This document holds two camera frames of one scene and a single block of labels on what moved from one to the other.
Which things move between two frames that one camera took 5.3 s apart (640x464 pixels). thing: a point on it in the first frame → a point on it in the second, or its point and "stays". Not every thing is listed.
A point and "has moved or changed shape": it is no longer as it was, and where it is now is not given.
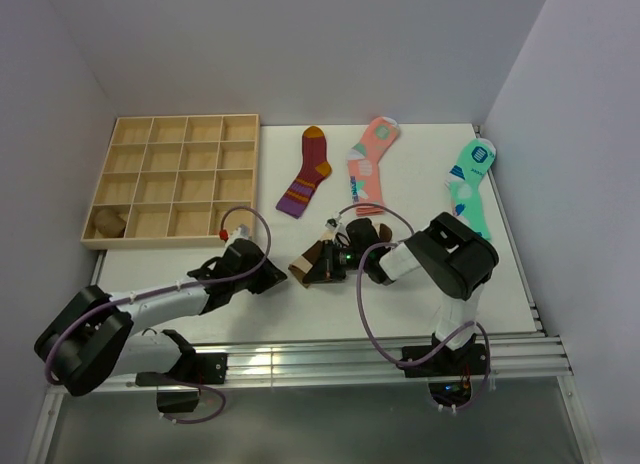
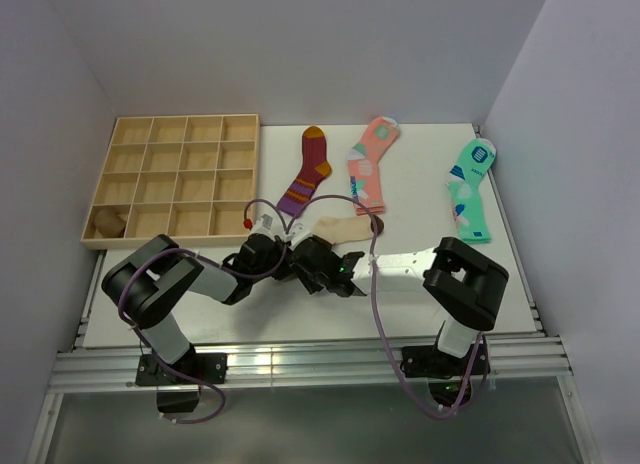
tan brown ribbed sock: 109,225 stays
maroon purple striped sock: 315,168 stays
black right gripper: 326,269 → 310,286
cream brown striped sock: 299,268 has moved or changed shape
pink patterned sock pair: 363,166 stays
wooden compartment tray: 168,180 stays
